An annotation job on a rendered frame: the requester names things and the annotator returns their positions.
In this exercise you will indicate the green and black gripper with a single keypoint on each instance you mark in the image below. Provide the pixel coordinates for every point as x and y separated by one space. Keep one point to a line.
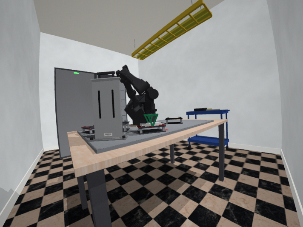
150 114

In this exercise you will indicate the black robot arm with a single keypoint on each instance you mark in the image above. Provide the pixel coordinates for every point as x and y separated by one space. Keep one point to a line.
141 87

